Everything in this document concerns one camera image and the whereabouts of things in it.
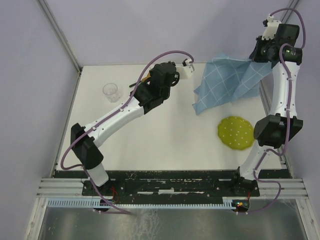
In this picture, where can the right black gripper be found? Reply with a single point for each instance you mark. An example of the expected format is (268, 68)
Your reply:
(255, 55)

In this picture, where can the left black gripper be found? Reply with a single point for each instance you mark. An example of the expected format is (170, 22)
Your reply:
(151, 71)

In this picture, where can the blue checkered cloth napkin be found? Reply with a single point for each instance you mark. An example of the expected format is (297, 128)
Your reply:
(226, 79)

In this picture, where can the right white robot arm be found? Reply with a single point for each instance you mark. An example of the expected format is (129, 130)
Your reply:
(273, 133)

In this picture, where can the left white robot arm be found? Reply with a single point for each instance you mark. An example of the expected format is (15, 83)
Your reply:
(149, 94)

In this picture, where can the clear plastic cup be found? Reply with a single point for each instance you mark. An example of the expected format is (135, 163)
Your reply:
(110, 90)

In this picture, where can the green polka dot plate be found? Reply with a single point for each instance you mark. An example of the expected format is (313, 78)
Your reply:
(236, 133)

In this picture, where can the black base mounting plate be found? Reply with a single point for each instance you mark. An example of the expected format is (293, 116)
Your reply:
(176, 187)

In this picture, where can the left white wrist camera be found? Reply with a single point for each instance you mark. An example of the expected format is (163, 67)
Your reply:
(186, 69)

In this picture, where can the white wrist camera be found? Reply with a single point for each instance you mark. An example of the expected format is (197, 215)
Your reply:
(186, 69)
(271, 26)

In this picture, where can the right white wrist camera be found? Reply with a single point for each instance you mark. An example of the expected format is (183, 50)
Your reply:
(271, 26)

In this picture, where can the right aluminium frame post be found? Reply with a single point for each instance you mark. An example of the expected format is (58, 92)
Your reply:
(290, 38)

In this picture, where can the aluminium frame post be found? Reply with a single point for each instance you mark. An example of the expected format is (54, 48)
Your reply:
(290, 38)
(43, 4)

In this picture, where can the left aluminium frame post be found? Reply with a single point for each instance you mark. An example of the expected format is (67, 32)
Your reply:
(43, 4)

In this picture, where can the aluminium front rail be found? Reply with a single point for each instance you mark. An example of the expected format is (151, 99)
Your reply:
(73, 188)

